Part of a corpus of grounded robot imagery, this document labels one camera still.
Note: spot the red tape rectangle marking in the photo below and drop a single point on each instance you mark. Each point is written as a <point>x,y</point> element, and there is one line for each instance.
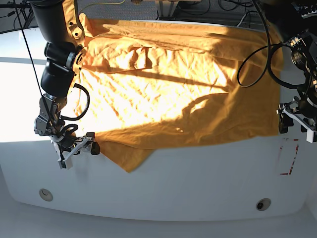
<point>287,156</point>

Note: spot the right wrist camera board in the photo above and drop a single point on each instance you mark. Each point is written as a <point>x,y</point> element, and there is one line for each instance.
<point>65,163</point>

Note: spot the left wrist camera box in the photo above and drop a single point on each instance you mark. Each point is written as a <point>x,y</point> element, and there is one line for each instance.
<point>311,136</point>

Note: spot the right table grommet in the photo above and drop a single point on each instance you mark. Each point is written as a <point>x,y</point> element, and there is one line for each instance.
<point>263,204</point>

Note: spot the aluminium frame profile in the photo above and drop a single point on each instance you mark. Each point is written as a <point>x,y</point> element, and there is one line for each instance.
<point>166,8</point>

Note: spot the orange T-shirt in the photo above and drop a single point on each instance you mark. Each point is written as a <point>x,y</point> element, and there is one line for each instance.
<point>164,85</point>

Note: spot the table grommet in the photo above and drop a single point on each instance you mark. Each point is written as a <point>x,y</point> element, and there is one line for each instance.
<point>263,204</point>
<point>46,195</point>

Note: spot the left table grommet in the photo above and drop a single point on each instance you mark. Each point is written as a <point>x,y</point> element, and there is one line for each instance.
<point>46,195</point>

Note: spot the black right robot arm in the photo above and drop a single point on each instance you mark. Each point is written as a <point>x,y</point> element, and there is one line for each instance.
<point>58,21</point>

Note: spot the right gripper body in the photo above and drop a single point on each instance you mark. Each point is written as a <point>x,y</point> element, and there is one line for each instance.
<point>70,145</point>

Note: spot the white power strip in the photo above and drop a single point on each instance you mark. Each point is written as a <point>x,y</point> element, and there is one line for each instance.
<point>307,10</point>

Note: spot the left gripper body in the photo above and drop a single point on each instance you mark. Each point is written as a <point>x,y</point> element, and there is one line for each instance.
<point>302,109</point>

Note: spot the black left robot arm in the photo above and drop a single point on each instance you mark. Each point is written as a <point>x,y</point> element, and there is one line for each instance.
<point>293,24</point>

